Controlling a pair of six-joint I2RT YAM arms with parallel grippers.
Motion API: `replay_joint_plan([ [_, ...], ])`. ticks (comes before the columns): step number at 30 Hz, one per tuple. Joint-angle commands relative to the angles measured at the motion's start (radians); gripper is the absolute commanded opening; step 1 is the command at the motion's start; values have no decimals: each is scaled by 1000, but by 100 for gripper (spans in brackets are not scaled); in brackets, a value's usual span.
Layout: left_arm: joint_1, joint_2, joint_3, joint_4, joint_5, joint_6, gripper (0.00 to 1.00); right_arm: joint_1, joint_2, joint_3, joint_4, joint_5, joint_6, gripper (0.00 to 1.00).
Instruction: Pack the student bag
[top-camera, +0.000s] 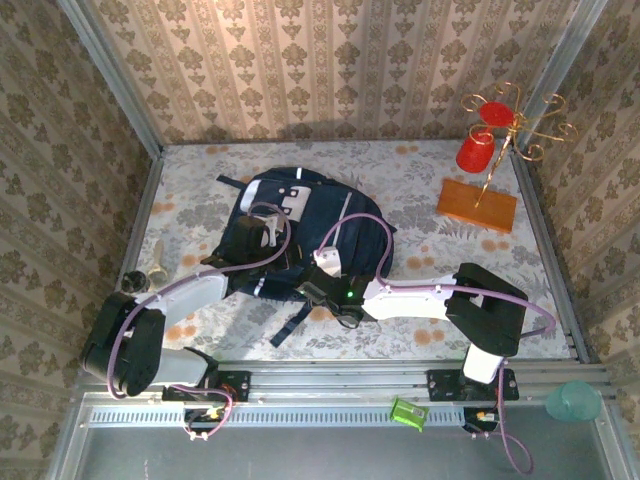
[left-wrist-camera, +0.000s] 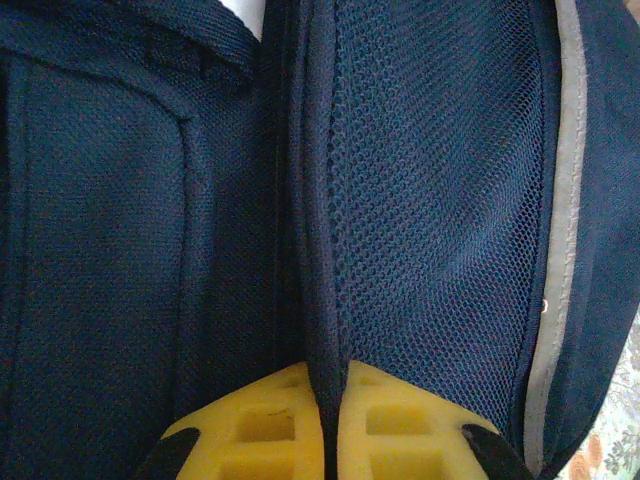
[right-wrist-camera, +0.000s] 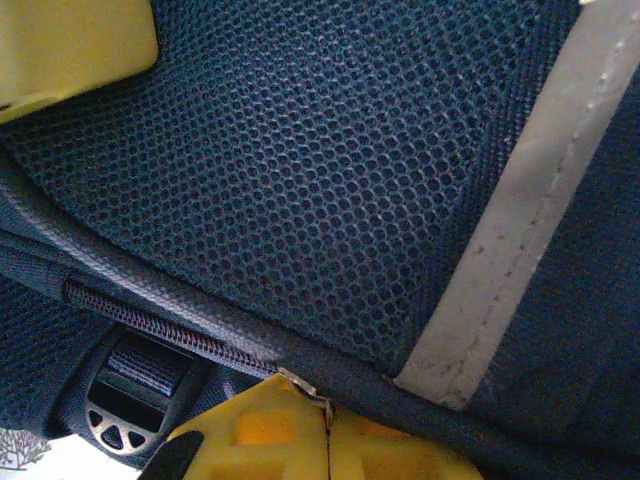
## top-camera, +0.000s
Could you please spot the navy blue backpack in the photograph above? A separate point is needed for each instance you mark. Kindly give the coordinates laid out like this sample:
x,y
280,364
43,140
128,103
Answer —
x,y
320,225

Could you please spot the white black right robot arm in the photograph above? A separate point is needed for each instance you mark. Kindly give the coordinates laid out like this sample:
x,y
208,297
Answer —
x,y
410,300

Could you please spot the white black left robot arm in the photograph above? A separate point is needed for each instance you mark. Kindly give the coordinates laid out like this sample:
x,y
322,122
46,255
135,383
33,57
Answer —
x,y
195,292

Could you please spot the beige wooden scoop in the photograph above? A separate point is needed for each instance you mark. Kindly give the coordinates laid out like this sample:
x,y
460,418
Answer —
x,y
159,272

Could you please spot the floral table cloth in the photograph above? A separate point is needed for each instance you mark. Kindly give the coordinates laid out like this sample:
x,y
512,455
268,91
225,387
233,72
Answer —
x,y
425,240

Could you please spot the glass bottle black cap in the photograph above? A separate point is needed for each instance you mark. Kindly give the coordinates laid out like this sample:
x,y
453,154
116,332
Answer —
x,y
134,281

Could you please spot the small green box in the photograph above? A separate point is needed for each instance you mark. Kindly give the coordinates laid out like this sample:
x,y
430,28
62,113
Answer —
x,y
410,414

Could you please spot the red plastic cup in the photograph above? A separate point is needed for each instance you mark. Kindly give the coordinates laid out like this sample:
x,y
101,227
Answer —
x,y
496,114
475,152

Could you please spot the teal plastic cup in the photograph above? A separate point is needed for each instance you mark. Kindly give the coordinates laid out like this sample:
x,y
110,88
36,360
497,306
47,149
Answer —
x,y
575,402

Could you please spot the aluminium frame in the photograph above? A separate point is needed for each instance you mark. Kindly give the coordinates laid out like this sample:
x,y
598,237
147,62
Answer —
x,y
325,382

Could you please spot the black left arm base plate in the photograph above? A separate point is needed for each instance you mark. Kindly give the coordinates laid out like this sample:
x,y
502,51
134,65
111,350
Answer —
x,y
235,385

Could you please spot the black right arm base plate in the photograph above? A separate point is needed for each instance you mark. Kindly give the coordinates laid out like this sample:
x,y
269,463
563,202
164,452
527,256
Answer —
x,y
445,385

